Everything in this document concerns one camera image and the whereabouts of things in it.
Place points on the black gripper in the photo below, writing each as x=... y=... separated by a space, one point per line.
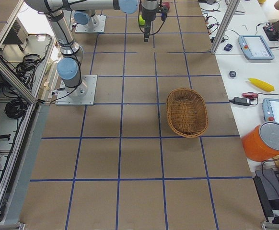
x=148 y=14

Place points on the green apple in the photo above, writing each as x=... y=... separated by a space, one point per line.
x=141 y=21

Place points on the dark red apple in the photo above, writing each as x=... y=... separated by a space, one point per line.
x=166 y=5

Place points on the wicker basket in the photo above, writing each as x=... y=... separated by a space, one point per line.
x=186 y=113

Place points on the blue checkered pouch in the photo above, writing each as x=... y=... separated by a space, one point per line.
x=228 y=47

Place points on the dark round puck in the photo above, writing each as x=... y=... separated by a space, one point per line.
x=232 y=74

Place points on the far teach pendant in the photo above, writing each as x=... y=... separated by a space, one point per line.
x=254 y=47

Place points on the teach pendant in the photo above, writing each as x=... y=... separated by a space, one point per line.
x=254 y=47
x=271 y=109

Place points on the black power adapter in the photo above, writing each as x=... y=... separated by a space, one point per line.
x=241 y=101

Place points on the red small tool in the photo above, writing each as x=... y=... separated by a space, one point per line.
x=250 y=95

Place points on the yellow toy corn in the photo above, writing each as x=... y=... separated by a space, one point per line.
x=261 y=84

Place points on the near teach pendant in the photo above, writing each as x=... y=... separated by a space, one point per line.
x=271 y=109

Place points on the orange cylinder container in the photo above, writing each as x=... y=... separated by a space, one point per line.
x=262 y=143

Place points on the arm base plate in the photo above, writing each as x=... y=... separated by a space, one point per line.
x=89 y=25
x=83 y=95

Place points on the aluminium frame post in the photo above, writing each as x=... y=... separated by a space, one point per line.
x=224 y=25

